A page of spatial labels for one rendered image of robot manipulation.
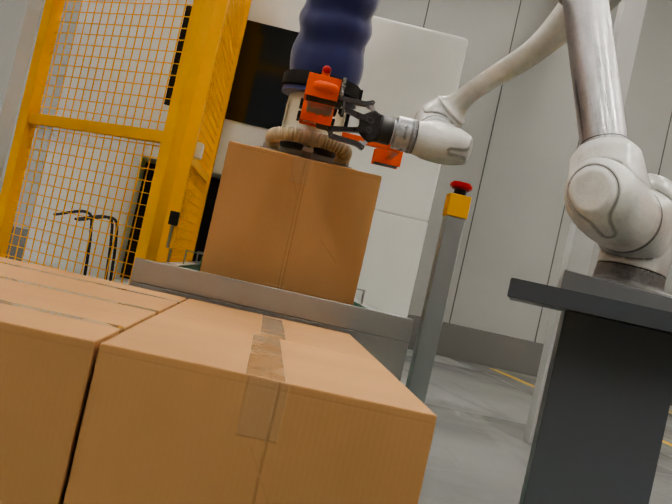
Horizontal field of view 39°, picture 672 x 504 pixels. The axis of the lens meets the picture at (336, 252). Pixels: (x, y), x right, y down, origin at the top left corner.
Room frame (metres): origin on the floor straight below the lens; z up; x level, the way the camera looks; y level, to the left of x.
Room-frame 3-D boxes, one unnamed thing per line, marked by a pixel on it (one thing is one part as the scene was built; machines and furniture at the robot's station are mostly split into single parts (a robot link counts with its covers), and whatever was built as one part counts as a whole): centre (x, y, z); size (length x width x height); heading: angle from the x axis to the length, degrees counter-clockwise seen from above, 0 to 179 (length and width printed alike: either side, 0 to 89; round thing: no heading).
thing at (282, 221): (2.72, 0.15, 0.75); 0.60 x 0.40 x 0.40; 4
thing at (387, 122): (2.48, -0.03, 1.07); 0.09 x 0.07 x 0.08; 94
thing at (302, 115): (2.48, 0.13, 1.08); 0.10 x 0.08 x 0.06; 94
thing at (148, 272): (2.35, 0.12, 0.58); 0.70 x 0.03 x 0.06; 94
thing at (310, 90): (2.13, 0.11, 1.07); 0.08 x 0.07 x 0.05; 4
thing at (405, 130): (2.49, -0.10, 1.07); 0.09 x 0.06 x 0.09; 4
